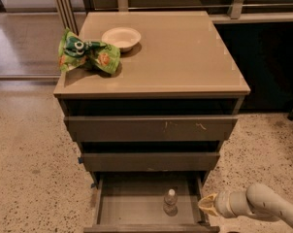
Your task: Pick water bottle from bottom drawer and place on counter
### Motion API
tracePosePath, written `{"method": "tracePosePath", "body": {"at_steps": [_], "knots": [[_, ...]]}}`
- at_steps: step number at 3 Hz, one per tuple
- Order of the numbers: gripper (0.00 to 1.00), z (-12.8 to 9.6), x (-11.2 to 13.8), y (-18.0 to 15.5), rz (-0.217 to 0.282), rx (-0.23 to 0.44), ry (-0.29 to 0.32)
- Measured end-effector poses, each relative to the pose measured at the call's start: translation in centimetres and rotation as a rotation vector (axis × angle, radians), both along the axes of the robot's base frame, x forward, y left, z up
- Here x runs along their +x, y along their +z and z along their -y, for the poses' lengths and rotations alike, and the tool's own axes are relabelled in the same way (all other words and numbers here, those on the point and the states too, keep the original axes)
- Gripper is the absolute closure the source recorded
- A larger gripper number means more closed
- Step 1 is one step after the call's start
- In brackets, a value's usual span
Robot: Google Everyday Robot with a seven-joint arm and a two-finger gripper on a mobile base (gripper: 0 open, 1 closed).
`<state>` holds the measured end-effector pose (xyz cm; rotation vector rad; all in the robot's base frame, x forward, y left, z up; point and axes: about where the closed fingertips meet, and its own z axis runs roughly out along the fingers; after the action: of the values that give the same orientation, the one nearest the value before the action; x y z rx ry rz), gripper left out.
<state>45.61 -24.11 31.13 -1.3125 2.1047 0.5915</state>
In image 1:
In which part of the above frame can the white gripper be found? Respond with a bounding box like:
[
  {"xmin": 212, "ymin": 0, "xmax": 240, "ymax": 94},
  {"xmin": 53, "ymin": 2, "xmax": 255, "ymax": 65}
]
[{"xmin": 198, "ymin": 191, "xmax": 250, "ymax": 218}]

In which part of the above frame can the clear plastic water bottle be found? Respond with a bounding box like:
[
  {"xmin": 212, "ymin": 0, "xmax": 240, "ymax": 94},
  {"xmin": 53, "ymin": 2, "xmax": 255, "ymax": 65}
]
[{"xmin": 163, "ymin": 188, "xmax": 178, "ymax": 216}]

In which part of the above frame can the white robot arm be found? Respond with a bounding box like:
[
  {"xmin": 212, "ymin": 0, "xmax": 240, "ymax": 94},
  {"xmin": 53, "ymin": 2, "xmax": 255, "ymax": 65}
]
[{"xmin": 198, "ymin": 183, "xmax": 293, "ymax": 229}]

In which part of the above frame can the open bottom grey drawer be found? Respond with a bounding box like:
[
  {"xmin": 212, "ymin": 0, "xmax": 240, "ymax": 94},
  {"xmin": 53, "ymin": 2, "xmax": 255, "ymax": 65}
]
[{"xmin": 83, "ymin": 172, "xmax": 219, "ymax": 233}]

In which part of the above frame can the grey drawer cabinet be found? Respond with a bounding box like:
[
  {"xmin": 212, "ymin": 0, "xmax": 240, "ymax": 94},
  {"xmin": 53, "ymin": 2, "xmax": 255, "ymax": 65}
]
[{"xmin": 52, "ymin": 11, "xmax": 251, "ymax": 233}]

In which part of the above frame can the middle grey drawer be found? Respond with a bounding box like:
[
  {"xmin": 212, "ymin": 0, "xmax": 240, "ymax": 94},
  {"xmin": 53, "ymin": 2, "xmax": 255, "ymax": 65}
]
[{"xmin": 81, "ymin": 152, "xmax": 219, "ymax": 172}]

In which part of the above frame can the top grey drawer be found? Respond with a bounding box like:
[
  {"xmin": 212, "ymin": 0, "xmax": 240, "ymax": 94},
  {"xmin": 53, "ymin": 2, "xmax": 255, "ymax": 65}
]
[{"xmin": 64, "ymin": 116, "xmax": 238, "ymax": 142}]

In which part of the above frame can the white paper bowl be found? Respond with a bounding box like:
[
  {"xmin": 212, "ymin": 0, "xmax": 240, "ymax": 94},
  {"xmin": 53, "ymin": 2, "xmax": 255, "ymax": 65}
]
[{"xmin": 101, "ymin": 27, "xmax": 141, "ymax": 52}]

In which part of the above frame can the green chip bag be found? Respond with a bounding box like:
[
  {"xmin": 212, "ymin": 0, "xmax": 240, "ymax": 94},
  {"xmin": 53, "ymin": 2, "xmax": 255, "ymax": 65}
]
[{"xmin": 58, "ymin": 28, "xmax": 120, "ymax": 75}]

